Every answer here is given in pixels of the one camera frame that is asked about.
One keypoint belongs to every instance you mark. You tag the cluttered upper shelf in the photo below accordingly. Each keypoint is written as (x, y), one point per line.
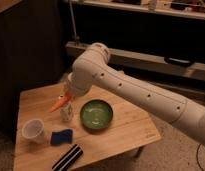
(148, 8)

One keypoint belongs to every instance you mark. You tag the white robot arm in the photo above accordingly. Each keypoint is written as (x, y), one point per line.
(182, 113)

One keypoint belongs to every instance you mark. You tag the orange pepper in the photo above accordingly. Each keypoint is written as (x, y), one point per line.
(62, 100)

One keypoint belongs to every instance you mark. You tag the black white striped cloth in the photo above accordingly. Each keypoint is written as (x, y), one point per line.
(68, 159)

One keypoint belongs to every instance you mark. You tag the black case handle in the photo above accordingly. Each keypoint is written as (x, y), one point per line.
(178, 62)

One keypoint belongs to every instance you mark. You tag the long metal case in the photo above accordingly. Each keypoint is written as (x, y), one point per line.
(146, 60)

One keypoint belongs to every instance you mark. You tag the wooden table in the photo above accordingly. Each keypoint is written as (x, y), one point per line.
(131, 128)

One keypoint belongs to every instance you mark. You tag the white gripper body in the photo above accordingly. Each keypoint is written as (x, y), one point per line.
(67, 88)

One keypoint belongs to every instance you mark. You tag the blue sponge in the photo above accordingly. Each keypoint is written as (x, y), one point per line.
(64, 136)

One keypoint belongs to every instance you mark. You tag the metal pole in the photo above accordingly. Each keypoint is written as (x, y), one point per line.
(75, 35)

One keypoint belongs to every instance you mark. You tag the white ceramic cup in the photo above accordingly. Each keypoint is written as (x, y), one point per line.
(33, 130)

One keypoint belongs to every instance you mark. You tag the small white patterned bottle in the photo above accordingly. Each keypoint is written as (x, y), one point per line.
(66, 113)

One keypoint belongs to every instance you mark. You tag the green ceramic bowl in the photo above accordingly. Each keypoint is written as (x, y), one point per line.
(96, 114)

